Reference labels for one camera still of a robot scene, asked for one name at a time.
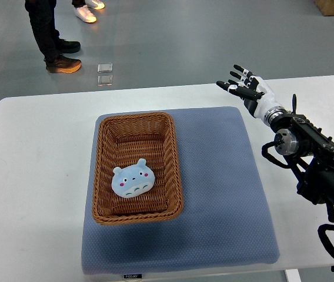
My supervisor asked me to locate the upper floor marker plate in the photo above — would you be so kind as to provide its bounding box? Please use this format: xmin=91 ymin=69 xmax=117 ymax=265
xmin=97 ymin=63 xmax=113 ymax=73

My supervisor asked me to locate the lower floor marker plate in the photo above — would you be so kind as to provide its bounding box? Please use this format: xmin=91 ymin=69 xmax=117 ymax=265
xmin=98 ymin=75 xmax=113 ymax=86

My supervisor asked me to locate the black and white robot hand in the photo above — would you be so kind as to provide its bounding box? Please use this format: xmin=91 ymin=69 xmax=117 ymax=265
xmin=216 ymin=65 xmax=283 ymax=125

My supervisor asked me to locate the brown wicker basket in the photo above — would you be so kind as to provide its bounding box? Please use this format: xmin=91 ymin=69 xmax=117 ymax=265
xmin=92 ymin=112 xmax=183 ymax=226

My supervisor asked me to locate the blue plush toy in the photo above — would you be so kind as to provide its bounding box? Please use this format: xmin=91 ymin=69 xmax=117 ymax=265
xmin=111 ymin=159 xmax=155 ymax=199

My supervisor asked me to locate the white sneaker far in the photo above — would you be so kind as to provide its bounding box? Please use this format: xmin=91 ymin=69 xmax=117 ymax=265
xmin=85 ymin=0 xmax=105 ymax=10

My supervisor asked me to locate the white sneaker near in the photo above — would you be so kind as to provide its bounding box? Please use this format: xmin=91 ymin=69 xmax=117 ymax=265
xmin=74 ymin=5 xmax=97 ymax=24

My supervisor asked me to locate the person in black trousers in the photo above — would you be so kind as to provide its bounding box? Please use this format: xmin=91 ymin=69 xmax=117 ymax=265
xmin=25 ymin=1 xmax=81 ymax=73

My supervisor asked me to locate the floor marker plate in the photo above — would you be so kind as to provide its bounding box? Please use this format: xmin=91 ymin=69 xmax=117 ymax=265
xmin=97 ymin=63 xmax=113 ymax=73
xmin=98 ymin=75 xmax=113 ymax=86

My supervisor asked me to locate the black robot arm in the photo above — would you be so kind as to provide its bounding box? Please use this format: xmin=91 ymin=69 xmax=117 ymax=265
xmin=262 ymin=106 xmax=334 ymax=223

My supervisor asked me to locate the white sneaker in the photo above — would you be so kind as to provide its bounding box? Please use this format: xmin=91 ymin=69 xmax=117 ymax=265
xmin=74 ymin=5 xmax=97 ymax=24
xmin=85 ymin=0 xmax=105 ymax=10

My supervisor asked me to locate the blue foam mat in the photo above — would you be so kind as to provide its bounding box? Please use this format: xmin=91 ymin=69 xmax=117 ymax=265
xmin=81 ymin=107 xmax=279 ymax=275

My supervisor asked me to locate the white table leg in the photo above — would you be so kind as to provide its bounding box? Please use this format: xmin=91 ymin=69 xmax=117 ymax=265
xmin=285 ymin=269 xmax=302 ymax=282

